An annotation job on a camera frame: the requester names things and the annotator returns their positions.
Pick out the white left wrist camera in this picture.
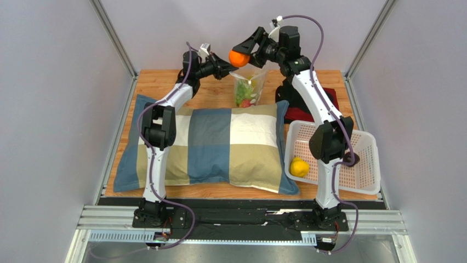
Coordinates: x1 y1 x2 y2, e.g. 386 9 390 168
198 43 210 59

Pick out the clear dotted zip bag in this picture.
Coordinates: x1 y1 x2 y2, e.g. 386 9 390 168
230 68 267 108

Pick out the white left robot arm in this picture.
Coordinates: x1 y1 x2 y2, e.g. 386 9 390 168
135 50 237 224

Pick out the red fake strawberry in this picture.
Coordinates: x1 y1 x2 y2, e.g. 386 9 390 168
238 99 254 108

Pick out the dark brown fake food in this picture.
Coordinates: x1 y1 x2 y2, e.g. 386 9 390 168
343 152 360 167

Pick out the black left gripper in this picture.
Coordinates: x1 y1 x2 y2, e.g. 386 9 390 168
195 52 239 81

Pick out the orange fake orange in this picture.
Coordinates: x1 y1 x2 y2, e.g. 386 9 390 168
229 50 250 68

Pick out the blue beige checked pillow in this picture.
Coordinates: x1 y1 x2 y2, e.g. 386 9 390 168
113 94 300 196

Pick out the black baseball cap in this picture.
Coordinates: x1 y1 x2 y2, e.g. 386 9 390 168
275 75 334 110

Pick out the yellow fake lemon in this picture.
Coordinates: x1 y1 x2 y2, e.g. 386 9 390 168
289 157 310 178

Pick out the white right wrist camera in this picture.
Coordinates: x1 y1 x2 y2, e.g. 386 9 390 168
269 16 283 42

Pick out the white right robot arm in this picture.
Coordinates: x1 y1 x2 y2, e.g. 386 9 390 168
229 26 354 221

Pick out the red folded cloth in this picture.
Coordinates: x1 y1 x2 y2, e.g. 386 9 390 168
284 88 340 123

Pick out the green fake lettuce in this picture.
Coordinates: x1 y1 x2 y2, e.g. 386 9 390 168
235 80 253 106

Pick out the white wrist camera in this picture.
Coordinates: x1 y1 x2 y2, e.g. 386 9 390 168
198 43 210 59
269 16 283 42

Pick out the white perforated plastic basket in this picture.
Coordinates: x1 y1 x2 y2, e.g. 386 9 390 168
284 121 381 195

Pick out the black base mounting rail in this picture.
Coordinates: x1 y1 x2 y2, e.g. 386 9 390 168
132 208 350 232

